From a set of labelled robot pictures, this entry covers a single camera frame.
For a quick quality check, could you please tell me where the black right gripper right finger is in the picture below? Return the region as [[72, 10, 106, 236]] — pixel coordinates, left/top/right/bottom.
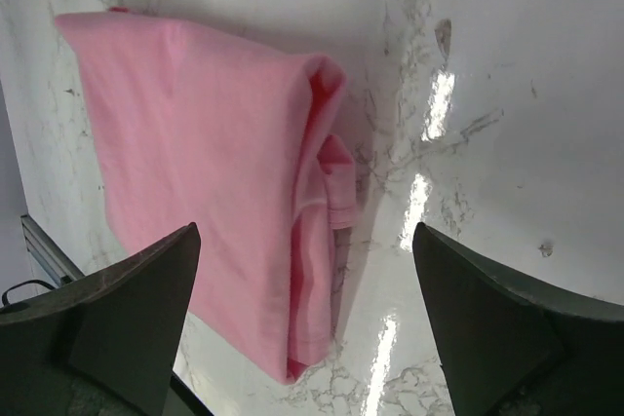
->
[[412, 222, 623, 415]]

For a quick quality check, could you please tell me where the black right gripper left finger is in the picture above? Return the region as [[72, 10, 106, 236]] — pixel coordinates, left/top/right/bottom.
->
[[1, 224, 201, 415]]

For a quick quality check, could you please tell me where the aluminium extrusion rail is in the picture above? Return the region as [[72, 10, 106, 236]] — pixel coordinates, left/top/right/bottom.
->
[[21, 214, 85, 287]]

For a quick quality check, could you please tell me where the pink t shirt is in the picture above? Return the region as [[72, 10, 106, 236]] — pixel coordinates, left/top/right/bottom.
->
[[56, 11, 358, 384]]

